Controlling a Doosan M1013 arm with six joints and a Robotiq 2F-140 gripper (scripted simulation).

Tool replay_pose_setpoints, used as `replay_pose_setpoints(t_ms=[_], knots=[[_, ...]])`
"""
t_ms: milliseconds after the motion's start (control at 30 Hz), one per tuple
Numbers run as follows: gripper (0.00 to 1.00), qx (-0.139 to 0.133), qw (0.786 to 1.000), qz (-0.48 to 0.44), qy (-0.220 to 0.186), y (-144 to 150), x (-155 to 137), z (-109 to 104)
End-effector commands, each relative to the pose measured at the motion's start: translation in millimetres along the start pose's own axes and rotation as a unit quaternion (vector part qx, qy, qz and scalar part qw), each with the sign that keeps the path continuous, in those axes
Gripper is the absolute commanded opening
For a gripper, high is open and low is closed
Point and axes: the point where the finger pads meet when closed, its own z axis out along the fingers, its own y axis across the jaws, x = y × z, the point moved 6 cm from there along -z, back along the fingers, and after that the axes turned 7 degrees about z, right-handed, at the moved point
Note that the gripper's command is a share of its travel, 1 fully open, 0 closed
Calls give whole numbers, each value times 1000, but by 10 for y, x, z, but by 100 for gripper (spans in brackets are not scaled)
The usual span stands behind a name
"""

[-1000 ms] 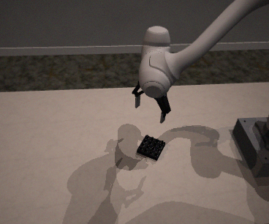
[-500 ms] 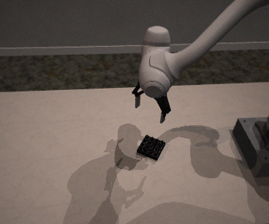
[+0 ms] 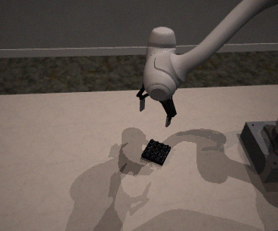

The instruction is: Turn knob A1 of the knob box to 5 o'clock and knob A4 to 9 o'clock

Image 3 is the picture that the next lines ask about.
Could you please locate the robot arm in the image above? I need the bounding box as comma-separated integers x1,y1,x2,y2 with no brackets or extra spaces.
144,0,278,155

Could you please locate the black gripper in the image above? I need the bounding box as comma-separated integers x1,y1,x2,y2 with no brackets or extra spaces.
136,84,177,127

